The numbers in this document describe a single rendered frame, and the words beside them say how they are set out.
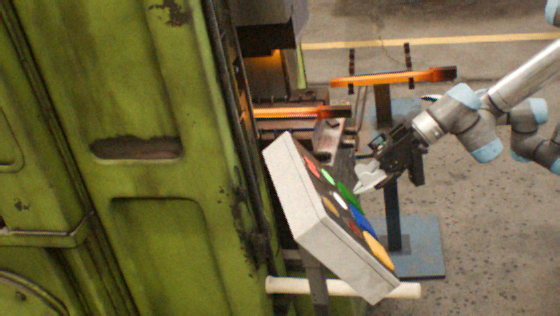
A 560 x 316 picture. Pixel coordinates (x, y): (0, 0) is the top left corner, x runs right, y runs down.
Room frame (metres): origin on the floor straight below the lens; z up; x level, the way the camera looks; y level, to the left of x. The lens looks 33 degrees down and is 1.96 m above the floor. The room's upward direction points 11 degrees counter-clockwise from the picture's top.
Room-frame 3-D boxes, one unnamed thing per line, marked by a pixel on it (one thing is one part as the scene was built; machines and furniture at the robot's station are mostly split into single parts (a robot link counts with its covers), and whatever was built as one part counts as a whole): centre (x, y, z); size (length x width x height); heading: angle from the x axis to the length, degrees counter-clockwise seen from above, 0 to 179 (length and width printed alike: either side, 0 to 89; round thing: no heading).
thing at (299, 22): (1.73, 0.08, 1.32); 0.42 x 0.20 x 0.10; 72
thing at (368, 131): (2.09, -0.41, 0.65); 0.40 x 0.30 x 0.02; 168
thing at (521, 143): (1.48, -0.71, 0.88); 0.11 x 0.08 x 0.11; 21
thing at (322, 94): (1.85, -0.12, 0.95); 0.12 x 0.08 x 0.06; 72
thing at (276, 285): (1.31, -0.10, 0.62); 0.44 x 0.05 x 0.05; 72
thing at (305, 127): (1.73, 0.08, 0.96); 0.42 x 0.20 x 0.09; 72
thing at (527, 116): (1.50, -0.70, 0.98); 0.11 x 0.08 x 0.09; 72
